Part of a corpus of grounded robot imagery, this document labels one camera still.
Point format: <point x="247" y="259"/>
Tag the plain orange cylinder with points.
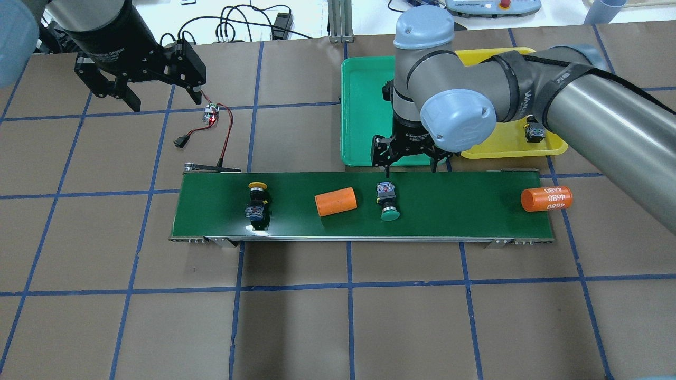
<point x="338" y="201"/>

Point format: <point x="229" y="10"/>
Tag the aluminium frame post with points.
<point x="340" y="21"/>

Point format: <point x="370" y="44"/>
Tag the orange cylinder with white print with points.
<point x="546" y="198"/>

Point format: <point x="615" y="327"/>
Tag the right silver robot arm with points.
<point x="443" y="107"/>

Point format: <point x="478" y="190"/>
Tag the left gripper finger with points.
<point x="119" y="89"/>
<point x="184" y="68"/>

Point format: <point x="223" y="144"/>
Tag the small controller circuit board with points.
<point x="211" y="112"/>

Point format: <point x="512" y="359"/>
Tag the yellow push button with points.
<point x="534" y="132"/>
<point x="257" y="210"/>

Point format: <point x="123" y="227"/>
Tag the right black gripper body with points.
<point x="409" y="136"/>

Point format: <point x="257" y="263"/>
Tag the green plastic tray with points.
<point x="364" y="113"/>

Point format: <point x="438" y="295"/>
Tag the green conveyor belt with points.
<point x="444" y="206"/>

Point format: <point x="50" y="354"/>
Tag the black power adapter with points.
<point x="281" y="26"/>

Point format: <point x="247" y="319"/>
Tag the black cable connector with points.
<point x="181" y="141"/>

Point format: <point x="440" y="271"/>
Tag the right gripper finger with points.
<point x="383" y="153"/>
<point x="436" y="155"/>

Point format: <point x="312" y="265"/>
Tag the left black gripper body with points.
<point x="108" y="46"/>

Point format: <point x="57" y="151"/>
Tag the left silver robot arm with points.
<point x="21" y="21"/>

